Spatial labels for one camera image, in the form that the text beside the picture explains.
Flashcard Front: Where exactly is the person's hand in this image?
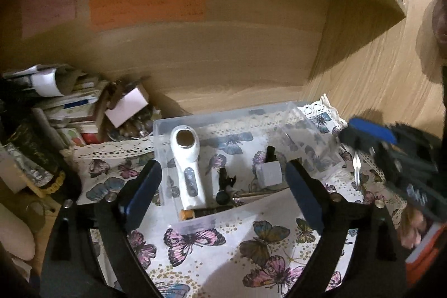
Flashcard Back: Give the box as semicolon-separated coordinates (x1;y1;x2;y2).
397;204;433;250

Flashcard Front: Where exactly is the white power plug adapter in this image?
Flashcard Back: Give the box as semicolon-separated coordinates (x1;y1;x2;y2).
256;161;283;188

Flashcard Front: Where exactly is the pink sticky paper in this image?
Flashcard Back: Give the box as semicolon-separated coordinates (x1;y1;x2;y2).
20;0;77;39

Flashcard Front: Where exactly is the black metal screwdriver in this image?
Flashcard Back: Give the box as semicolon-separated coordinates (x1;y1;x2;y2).
230;188;284;207

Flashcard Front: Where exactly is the rolled white paper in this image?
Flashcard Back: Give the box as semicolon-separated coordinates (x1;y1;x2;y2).
30;66;83;97

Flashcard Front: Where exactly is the orange sticky paper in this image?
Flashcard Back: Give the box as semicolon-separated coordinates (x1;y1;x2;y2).
89;0;206;32

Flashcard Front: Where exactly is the pink small box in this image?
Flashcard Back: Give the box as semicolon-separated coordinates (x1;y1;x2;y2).
104;85;149;128

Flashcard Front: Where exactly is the dark wine bottle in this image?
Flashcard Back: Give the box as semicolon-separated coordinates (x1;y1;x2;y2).
1;79;82;203

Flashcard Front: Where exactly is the butterfly print lace cloth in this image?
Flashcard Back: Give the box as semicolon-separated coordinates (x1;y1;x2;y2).
70;97;405;297

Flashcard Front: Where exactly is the clear plastic storage box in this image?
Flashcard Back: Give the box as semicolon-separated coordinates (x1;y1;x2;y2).
153;101;344;234

